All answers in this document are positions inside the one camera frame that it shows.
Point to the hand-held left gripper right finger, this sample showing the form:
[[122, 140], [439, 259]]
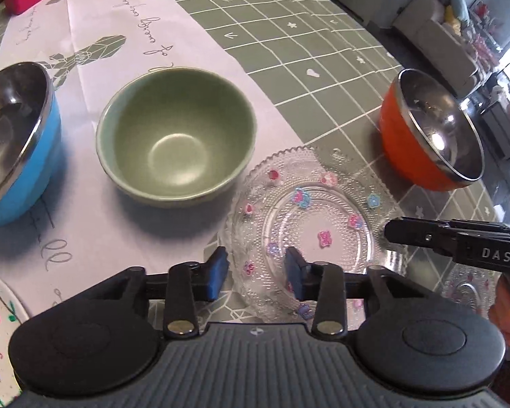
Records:
[[293, 274]]

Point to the blue steel-lined bowl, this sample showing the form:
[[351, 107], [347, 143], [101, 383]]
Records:
[[21, 157]]

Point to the orange steel-lined bowl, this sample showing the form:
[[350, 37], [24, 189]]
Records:
[[408, 136]]

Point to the green ceramic bowl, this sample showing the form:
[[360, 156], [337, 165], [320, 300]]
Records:
[[174, 136]]

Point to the clear flowered glass plate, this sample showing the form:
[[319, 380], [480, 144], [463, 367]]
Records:
[[323, 204]]

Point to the white painted plate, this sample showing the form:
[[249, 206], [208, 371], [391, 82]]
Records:
[[0, 335]]

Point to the grey sofa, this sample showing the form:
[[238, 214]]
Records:
[[437, 29]]

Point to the white deer-print table runner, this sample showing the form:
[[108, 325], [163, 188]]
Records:
[[110, 21]]

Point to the person's right hand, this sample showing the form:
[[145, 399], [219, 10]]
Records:
[[508, 310]]

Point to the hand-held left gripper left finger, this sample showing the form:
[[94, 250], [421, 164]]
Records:
[[219, 271]]

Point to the green checkered tablecloth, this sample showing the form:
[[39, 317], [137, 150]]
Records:
[[323, 51]]

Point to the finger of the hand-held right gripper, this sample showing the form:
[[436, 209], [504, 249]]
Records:
[[412, 236]]

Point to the dark coffee table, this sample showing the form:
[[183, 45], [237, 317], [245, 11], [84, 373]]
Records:
[[503, 131]]

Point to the small clear glass plate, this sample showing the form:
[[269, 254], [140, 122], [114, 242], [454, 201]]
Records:
[[467, 293]]

